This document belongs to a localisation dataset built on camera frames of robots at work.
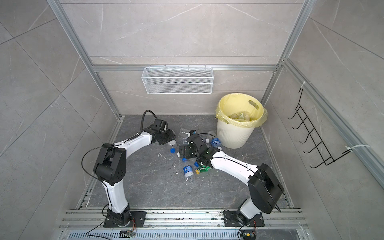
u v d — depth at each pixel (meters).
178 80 1.01
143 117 0.75
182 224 0.73
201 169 0.87
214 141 0.98
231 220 0.73
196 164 0.91
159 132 0.78
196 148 0.63
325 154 0.62
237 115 1.03
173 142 0.92
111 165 0.51
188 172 0.86
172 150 0.89
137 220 0.73
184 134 1.07
